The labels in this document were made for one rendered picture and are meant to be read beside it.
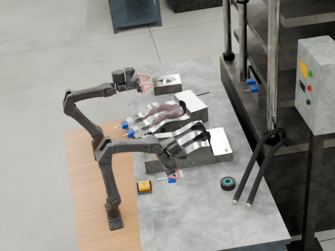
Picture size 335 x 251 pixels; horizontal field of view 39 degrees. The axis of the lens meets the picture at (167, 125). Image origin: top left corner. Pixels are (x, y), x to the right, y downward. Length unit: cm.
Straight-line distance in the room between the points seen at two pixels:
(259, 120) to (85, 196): 121
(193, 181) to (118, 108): 240
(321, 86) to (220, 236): 86
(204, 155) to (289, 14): 89
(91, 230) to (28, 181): 184
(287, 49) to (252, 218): 102
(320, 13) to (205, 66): 133
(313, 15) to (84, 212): 158
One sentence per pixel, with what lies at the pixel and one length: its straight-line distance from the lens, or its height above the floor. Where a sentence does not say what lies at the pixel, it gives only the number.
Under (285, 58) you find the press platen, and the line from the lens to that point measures 275.
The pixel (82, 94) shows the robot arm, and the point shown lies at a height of 122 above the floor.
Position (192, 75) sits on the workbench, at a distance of 365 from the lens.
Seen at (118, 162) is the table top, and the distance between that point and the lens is 286.
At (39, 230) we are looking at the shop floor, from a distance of 376.
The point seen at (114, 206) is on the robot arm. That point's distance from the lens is 242.
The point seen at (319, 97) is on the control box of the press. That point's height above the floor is 129.
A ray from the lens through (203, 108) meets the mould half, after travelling 303.
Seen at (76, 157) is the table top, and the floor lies 80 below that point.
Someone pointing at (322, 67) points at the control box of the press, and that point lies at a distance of 231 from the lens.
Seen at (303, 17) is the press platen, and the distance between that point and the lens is 264.
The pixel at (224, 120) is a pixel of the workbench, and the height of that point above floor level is 80.
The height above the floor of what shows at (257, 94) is 87.
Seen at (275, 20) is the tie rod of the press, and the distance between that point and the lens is 252.
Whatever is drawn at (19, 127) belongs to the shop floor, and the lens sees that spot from 499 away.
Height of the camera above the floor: 253
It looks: 34 degrees down
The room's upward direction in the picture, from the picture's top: 7 degrees counter-clockwise
